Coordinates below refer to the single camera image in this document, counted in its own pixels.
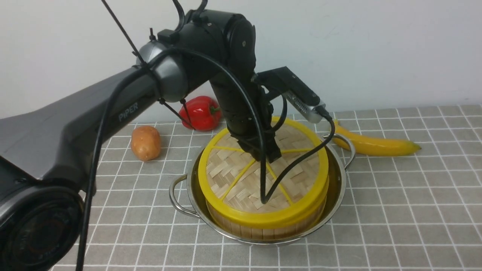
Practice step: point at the brown potato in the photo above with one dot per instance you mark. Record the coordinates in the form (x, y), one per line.
(146, 143)

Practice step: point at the yellow bamboo steamer basket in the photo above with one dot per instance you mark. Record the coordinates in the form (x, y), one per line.
(282, 217)

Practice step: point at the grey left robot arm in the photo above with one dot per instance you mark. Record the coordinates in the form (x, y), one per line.
(49, 157)

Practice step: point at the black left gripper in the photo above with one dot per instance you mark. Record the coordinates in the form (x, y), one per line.
(239, 119)

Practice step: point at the stainless steel pot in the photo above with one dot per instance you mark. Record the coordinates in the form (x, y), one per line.
(337, 178)

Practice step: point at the yellow bamboo steamer lid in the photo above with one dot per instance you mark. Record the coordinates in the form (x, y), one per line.
(224, 167)

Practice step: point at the red bell pepper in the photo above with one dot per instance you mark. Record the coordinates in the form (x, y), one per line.
(201, 113)

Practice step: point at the grey checked tablecloth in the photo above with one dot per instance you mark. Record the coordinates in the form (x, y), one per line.
(415, 213)

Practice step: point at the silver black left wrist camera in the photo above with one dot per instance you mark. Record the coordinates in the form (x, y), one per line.
(283, 82)

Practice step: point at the yellow banana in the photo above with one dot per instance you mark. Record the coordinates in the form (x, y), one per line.
(378, 146)

